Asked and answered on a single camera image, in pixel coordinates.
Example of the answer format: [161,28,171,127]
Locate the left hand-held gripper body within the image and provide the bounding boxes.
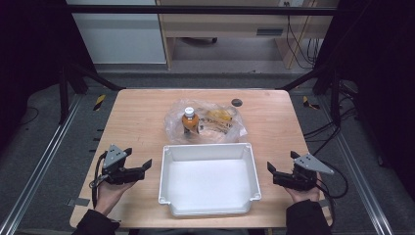
[101,144,146,186]

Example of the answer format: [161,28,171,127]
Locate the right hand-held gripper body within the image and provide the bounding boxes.
[272,153,336,193]

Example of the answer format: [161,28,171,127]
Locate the person's right hand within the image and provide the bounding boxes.
[285,185,323,205]

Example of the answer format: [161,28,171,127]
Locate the person's left hand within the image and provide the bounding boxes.
[94,181,137,217]

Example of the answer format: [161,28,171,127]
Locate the yellow black tape strip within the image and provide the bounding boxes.
[92,94,108,113]
[301,95,321,111]

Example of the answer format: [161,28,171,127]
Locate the clear plastic bag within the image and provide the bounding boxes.
[163,98,249,146]

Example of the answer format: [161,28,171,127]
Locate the orange juice bottle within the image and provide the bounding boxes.
[181,106,201,137]

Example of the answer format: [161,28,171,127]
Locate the white plastic bin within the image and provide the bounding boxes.
[158,142,262,217]

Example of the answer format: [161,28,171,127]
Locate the yellow banana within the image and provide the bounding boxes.
[204,109,235,123]

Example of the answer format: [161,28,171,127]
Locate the white cabinet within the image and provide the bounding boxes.
[65,0,167,66]

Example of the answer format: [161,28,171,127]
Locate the light wooden desk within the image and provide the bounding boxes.
[156,0,341,71]

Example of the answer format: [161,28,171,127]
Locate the black floor cables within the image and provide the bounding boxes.
[302,81,361,159]

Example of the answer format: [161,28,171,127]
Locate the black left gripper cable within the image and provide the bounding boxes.
[89,151,110,211]

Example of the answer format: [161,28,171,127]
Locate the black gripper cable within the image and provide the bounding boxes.
[89,151,110,211]
[313,161,349,229]

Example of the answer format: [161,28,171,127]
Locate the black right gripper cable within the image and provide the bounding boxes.
[313,161,349,229]

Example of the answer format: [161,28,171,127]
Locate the aluminium floor rail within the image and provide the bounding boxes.
[317,94,396,235]
[0,93,83,235]

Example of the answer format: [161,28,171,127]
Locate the black metal frame stand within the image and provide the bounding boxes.
[279,64,345,127]
[58,61,127,125]

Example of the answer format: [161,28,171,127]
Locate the black hanging desk cables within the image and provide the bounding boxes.
[285,1,323,71]

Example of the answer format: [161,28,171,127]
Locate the black horizontal frame bar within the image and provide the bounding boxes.
[64,4,338,17]

